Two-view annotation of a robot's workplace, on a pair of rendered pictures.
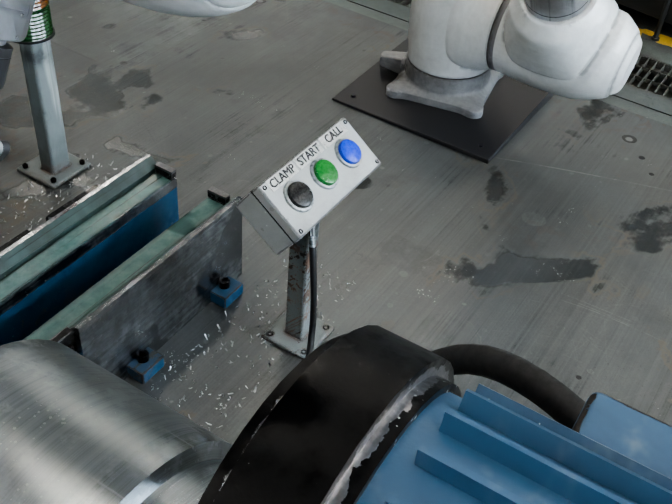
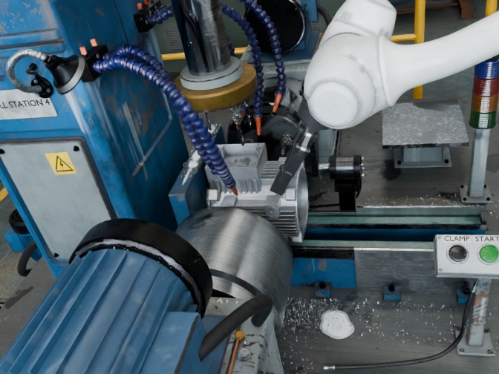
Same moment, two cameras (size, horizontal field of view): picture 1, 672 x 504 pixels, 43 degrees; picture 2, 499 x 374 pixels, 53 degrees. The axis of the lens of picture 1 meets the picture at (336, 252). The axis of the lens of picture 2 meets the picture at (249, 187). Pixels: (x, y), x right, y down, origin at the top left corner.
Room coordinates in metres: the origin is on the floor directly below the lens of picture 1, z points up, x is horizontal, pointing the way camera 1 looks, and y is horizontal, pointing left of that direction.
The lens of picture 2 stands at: (0.29, -0.51, 1.71)
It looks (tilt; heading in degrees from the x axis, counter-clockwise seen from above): 34 degrees down; 81
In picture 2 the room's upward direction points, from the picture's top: 12 degrees counter-clockwise
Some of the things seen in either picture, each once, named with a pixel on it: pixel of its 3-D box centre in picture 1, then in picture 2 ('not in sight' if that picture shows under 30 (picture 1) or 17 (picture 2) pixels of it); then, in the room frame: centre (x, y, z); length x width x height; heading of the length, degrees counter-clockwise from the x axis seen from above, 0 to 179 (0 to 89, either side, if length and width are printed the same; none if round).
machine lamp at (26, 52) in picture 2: not in sight; (50, 75); (0.14, 0.35, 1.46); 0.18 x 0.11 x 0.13; 152
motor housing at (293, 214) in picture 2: not in sight; (261, 200); (0.47, 0.44, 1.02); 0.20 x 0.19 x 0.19; 151
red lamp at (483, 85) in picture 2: not in sight; (486, 82); (1.07, 0.45, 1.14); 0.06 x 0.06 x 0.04
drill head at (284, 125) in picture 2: not in sight; (278, 124); (0.61, 0.74, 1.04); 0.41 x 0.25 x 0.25; 62
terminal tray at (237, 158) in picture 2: not in sight; (237, 168); (0.43, 0.46, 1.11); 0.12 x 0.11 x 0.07; 151
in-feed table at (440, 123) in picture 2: not in sight; (421, 137); (1.07, 0.72, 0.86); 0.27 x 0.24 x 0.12; 62
